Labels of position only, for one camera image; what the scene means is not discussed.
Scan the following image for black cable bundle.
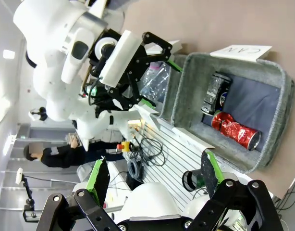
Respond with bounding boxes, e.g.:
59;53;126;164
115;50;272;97
127;134;169;180

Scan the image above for yellow emergency stop button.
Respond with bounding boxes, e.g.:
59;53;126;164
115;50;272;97
116;141;132;153

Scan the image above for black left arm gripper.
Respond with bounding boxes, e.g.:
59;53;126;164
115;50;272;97
88;28;184;111

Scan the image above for black camera on stand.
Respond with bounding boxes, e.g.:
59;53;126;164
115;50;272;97
15;167;39;223

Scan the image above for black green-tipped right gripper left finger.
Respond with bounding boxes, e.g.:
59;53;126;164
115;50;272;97
36;156;135;231

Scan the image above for grey felt basket can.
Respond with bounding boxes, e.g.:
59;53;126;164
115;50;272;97
171;51;295;174

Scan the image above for background person in black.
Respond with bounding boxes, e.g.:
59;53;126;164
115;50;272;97
23;140;125;169

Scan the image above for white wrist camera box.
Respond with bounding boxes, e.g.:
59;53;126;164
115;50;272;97
99;29;143;88

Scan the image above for grey felt basket plastic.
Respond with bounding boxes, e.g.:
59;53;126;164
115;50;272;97
137;54;189;121

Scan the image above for clear plastic bottle in basket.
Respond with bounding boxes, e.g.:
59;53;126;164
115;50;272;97
139;61;172;102

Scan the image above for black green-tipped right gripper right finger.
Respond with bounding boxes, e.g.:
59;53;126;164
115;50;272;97
192;149;284;231

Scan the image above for crushed red soda can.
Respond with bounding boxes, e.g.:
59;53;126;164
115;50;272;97
210;111;262;152

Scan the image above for white label card CAN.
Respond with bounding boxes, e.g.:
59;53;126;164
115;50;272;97
209;44;273;62

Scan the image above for black cylinder ring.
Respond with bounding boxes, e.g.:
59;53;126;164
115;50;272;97
182;169;207;193

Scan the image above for crushed dark soda can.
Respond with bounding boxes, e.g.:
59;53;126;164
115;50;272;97
201;71;233;116

